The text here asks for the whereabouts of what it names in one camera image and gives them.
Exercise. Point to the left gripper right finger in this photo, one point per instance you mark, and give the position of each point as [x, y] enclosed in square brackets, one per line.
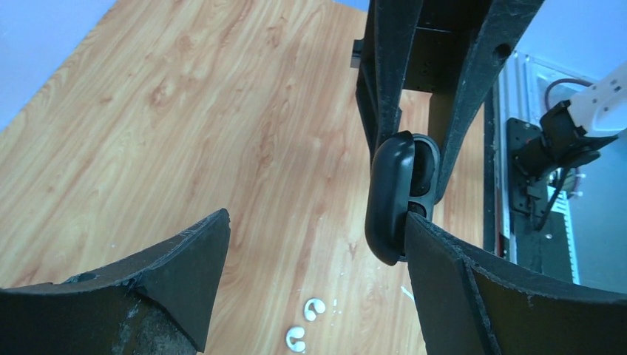
[471, 302]

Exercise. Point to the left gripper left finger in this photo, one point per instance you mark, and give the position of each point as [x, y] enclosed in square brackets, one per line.
[156, 301]

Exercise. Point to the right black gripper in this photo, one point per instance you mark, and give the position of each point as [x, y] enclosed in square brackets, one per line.
[453, 49]

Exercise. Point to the black charging case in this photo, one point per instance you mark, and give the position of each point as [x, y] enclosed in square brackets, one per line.
[403, 179]

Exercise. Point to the white earbud left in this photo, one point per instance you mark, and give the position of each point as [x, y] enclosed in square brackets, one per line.
[294, 339]

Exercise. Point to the aluminium frame rail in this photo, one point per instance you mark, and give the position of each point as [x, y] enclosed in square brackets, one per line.
[521, 86]

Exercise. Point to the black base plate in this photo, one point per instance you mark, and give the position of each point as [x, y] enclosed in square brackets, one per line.
[523, 224]

